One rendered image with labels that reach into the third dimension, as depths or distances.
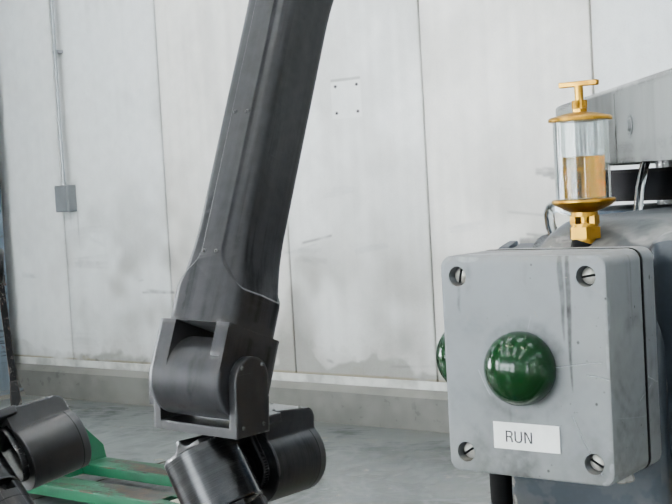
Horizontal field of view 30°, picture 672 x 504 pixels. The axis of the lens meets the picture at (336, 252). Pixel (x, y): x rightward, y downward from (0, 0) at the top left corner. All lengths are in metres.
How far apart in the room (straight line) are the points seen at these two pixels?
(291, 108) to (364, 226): 6.12
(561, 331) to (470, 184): 6.15
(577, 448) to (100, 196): 8.06
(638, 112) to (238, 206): 0.29
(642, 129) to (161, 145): 7.36
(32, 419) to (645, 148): 0.62
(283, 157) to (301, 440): 0.21
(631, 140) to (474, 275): 0.31
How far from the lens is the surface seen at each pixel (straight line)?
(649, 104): 0.77
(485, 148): 6.59
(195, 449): 0.90
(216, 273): 0.89
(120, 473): 6.10
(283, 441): 0.95
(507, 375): 0.49
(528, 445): 0.51
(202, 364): 0.88
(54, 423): 1.15
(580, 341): 0.49
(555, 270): 0.50
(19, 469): 1.15
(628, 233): 0.58
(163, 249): 8.11
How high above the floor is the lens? 1.36
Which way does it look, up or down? 3 degrees down
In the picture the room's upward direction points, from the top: 3 degrees counter-clockwise
